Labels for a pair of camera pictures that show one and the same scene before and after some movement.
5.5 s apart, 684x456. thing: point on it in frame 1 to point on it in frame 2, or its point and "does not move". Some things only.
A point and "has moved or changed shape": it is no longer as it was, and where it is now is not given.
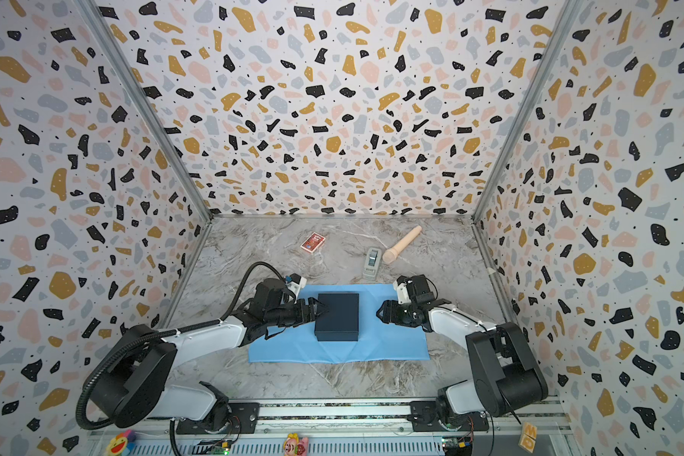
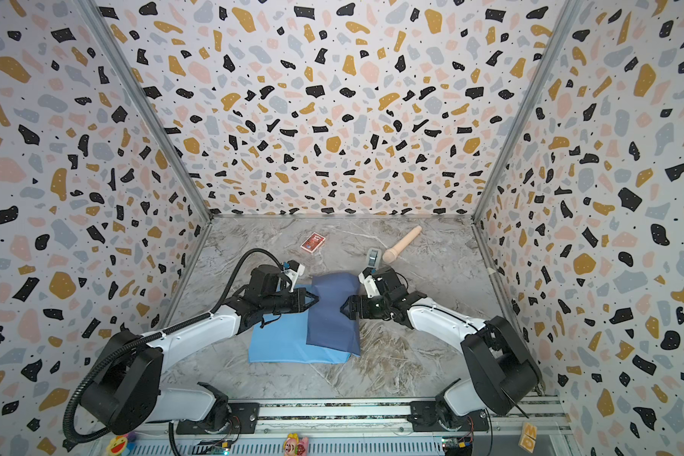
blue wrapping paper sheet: x=378 y=341 has moved or changed shape
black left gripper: x=301 y=317 to x=299 y=306
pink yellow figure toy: x=294 y=446 does not move
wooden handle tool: x=390 y=256 does not move
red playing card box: x=313 y=242 does not move
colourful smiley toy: x=122 y=444 does not move
